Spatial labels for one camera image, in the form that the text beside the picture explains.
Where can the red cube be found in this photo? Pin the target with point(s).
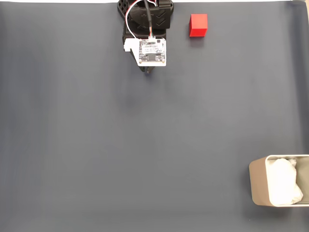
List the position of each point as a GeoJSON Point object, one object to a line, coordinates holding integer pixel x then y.
{"type": "Point", "coordinates": [198, 24]}

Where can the beige metal box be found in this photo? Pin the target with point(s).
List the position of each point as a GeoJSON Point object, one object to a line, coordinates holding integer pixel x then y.
{"type": "Point", "coordinates": [258, 183]}

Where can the dark grey table mat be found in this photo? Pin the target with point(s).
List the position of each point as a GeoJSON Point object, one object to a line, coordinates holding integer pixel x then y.
{"type": "Point", "coordinates": [96, 133]}

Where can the camera board on white mount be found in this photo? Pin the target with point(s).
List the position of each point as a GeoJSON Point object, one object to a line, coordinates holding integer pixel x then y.
{"type": "Point", "coordinates": [152, 52]}

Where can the white crumpled paper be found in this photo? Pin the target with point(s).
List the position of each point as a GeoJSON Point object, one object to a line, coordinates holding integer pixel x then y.
{"type": "Point", "coordinates": [282, 181]}

